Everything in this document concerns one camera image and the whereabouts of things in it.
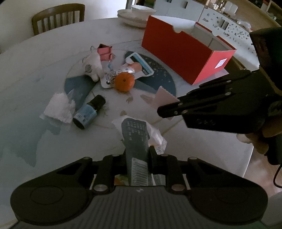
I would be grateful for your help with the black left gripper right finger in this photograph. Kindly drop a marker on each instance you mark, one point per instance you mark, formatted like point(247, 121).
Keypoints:
point(174, 171)

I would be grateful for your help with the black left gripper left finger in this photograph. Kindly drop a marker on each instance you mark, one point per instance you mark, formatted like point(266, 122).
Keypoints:
point(99, 175)

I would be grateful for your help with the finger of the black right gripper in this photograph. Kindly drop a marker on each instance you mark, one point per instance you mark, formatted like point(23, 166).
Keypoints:
point(181, 107)

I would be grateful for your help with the dark teal snack packet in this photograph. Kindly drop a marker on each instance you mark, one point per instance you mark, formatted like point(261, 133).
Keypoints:
point(135, 136)

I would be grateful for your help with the orange tangerine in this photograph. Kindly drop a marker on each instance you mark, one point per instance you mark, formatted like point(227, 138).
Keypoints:
point(124, 82)

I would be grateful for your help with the white tissue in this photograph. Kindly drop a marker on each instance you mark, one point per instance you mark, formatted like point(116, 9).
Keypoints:
point(60, 110)

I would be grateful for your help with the person's right hand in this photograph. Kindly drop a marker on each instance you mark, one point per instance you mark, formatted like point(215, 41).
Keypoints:
point(259, 140)

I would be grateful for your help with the white plastic wrapper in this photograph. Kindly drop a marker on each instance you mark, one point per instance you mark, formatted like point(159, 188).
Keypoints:
point(155, 138)

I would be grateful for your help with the pink paper card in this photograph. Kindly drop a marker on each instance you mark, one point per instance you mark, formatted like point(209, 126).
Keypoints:
point(162, 98)

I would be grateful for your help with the red cardboard box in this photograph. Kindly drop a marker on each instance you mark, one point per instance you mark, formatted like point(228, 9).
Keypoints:
point(187, 47)

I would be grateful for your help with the white teal flat package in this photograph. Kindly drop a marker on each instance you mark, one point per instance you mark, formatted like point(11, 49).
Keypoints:
point(145, 71)

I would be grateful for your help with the pink tube sachet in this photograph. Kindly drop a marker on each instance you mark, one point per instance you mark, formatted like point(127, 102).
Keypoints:
point(131, 68)

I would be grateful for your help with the round blue patterned placemat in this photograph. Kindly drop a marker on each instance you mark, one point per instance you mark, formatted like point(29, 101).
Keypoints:
point(81, 84)

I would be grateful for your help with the dark bottle blue label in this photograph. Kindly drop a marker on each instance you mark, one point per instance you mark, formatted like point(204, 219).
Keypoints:
point(86, 114)

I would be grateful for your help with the pink binder clip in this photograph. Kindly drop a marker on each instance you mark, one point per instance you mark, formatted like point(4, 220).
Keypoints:
point(105, 52)

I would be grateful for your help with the white ceramic bowl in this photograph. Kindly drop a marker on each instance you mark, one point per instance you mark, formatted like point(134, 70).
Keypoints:
point(143, 11)

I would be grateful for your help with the white plush toy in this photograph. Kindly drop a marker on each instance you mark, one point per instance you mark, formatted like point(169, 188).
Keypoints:
point(92, 66)

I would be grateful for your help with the brown wooden chair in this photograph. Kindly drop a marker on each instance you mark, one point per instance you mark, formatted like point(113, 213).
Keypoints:
point(58, 16)

